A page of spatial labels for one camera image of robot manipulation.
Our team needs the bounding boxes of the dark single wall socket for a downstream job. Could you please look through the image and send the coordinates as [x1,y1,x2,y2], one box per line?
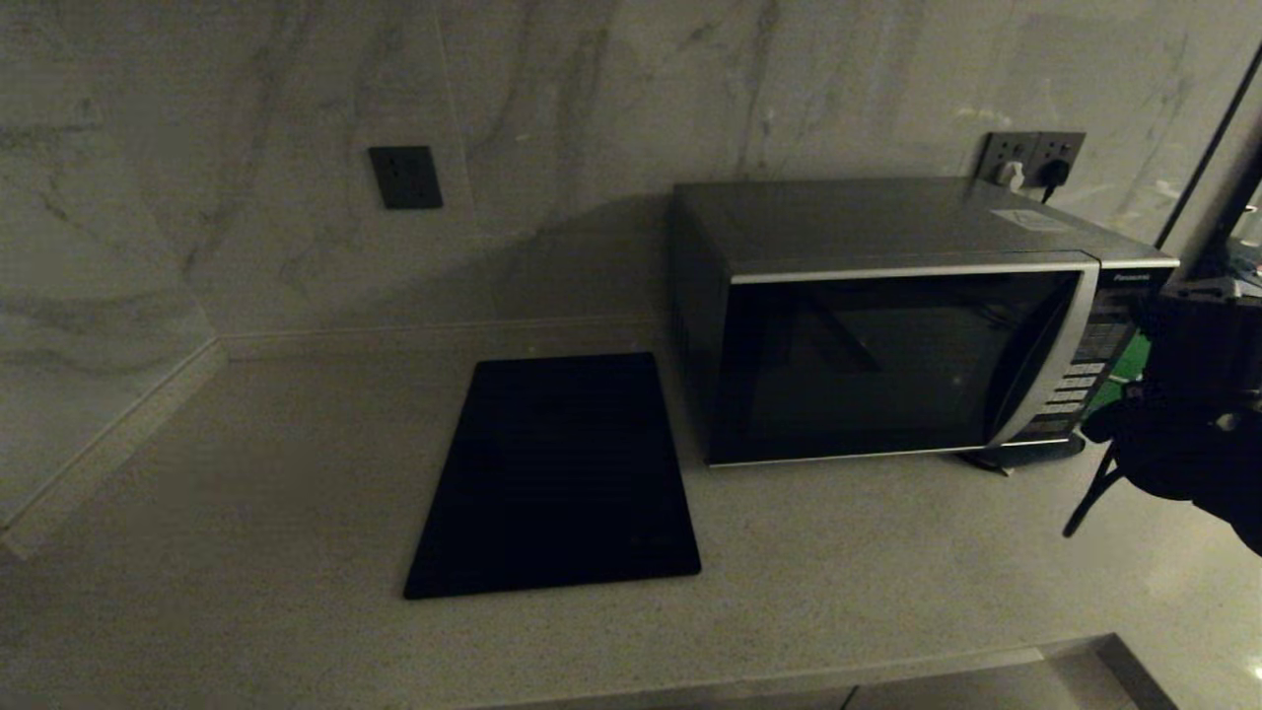
[368,146,444,210]

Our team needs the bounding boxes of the silver black microwave oven body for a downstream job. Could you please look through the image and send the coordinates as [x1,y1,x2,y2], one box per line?
[670,177,1181,466]

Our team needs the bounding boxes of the black partition frame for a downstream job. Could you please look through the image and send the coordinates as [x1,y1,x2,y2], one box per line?
[1152,39,1262,282]

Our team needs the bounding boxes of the grey wall socket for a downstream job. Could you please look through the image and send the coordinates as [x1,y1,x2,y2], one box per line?
[978,132,1041,188]
[1030,132,1087,190]

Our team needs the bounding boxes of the black glass microwave door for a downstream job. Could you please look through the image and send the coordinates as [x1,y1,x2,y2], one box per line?
[706,262,1101,466]

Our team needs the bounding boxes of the black induction cooktop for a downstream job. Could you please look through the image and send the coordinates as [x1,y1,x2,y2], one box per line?
[403,352,703,601]

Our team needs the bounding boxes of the green cutting board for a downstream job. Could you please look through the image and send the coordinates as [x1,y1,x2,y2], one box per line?
[1083,333,1155,420]

